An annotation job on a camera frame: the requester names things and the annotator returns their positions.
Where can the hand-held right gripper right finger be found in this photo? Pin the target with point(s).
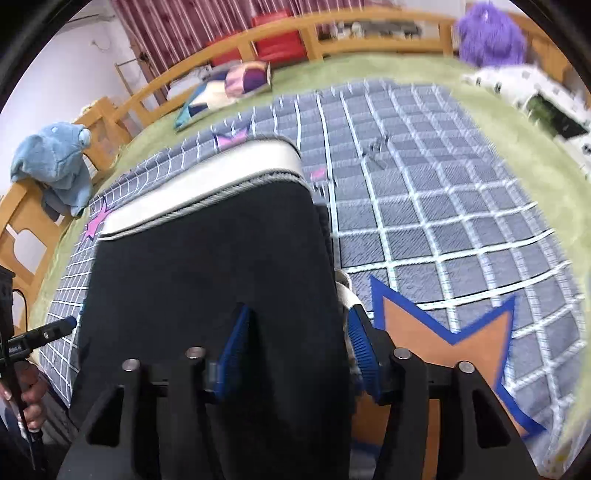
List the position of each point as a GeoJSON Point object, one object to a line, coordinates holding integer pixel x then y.
{"type": "Point", "coordinates": [362, 344]}

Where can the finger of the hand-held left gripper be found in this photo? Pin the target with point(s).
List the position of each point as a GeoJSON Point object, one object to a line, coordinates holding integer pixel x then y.
{"type": "Point", "coordinates": [46, 331]}

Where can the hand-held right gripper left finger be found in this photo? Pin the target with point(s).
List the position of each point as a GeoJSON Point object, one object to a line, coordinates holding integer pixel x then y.
{"type": "Point", "coordinates": [233, 348]}

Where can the black pants with white stripe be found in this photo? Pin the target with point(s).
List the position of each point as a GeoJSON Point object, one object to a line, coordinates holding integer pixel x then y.
{"type": "Point", "coordinates": [207, 240]}

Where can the person's left hand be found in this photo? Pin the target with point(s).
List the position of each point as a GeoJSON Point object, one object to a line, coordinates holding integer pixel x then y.
{"type": "Point", "coordinates": [30, 394]}

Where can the blue plush toy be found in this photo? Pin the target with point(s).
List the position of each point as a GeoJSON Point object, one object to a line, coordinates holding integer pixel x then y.
{"type": "Point", "coordinates": [55, 161]}

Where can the grey checkered star blanket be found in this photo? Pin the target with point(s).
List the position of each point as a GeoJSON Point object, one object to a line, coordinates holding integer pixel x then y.
{"type": "Point", "coordinates": [438, 207]}

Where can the colourful patchwork pillow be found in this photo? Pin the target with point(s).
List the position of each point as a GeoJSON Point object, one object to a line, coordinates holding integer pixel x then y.
{"type": "Point", "coordinates": [231, 85]}

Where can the red chair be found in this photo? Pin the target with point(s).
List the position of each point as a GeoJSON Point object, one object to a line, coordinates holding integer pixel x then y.
{"type": "Point", "coordinates": [279, 39]}
{"type": "Point", "coordinates": [228, 53]}

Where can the white spotted cloth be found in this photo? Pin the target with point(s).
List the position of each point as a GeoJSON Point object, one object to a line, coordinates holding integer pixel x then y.
{"type": "Point", "coordinates": [503, 78]}

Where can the red striped curtain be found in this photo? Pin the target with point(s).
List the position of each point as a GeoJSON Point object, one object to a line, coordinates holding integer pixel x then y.
{"type": "Point", "coordinates": [194, 23]}

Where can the purple plush toy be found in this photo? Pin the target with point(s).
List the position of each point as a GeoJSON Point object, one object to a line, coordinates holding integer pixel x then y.
{"type": "Point", "coordinates": [489, 34]}

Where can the wooden bed frame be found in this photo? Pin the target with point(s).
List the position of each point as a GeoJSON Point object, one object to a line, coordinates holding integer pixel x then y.
{"type": "Point", "coordinates": [147, 90]}

